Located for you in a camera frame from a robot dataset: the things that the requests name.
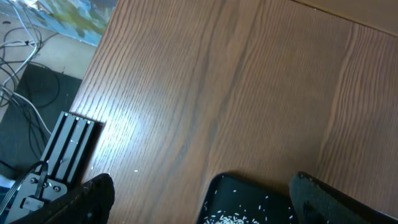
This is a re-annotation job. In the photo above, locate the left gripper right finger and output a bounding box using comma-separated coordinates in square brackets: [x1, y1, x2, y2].
[289, 171, 397, 224]

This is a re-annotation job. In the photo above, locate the white rice pile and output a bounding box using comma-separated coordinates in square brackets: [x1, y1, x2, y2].
[203, 189, 295, 224]

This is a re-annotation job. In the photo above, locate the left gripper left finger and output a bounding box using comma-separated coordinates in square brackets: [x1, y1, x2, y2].
[15, 173, 115, 224]

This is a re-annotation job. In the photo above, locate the black tray bin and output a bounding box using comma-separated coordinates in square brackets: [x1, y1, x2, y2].
[197, 173, 299, 224]

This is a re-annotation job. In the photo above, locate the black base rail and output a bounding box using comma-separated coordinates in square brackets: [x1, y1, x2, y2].
[2, 111, 96, 224]

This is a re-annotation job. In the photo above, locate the colourful painted sheet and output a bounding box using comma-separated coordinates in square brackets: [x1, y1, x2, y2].
[1, 0, 118, 46]

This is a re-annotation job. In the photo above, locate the dark floor mat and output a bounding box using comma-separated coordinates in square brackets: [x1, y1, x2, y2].
[1, 63, 81, 179]

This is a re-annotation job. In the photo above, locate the floor cables bundle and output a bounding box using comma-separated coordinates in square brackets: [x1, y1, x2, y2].
[0, 0, 62, 156]

